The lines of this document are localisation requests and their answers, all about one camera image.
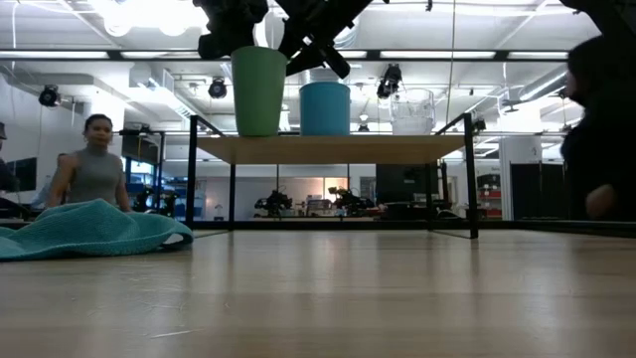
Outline clear plastic cup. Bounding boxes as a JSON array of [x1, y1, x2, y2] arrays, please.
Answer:
[[389, 88, 437, 136]]

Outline black cabinet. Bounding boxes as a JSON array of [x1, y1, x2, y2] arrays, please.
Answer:
[[510, 162, 567, 221]]

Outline black background robot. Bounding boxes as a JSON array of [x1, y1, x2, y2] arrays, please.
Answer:
[[327, 186, 377, 217], [253, 187, 294, 218]]

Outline green plastic cup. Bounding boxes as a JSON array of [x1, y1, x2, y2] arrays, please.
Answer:
[[231, 45, 289, 138]]

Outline teal cloth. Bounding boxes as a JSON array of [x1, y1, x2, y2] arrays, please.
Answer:
[[0, 198, 194, 263]]

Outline black monitor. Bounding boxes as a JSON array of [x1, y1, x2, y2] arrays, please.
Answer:
[[4, 157, 38, 193]]

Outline red storage shelf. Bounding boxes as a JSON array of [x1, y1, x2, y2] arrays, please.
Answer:
[[476, 173, 502, 219]]

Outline person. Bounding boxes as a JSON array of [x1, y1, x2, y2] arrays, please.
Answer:
[[559, 35, 636, 223], [47, 113, 133, 214]]

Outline blue plastic mug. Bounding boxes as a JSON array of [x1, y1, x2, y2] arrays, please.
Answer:
[[299, 82, 352, 137]]

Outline wooden shelf with black legs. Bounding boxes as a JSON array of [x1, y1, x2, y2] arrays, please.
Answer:
[[185, 111, 480, 241]]

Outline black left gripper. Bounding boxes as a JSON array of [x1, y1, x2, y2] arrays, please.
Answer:
[[192, 0, 374, 82]]

